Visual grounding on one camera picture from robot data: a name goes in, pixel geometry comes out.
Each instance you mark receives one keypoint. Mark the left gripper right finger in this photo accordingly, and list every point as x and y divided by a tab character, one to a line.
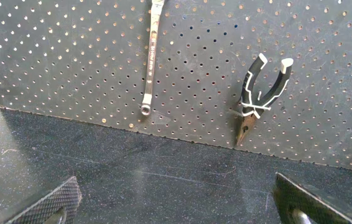
306	205

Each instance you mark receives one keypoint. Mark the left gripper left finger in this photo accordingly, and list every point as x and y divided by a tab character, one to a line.
58	202

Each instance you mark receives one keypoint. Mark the black and white pliers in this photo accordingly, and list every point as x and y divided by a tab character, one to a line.
247	124

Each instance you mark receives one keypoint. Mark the wrench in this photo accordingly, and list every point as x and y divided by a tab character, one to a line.
151	56

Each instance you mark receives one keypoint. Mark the black pegboard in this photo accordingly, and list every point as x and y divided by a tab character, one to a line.
70	62

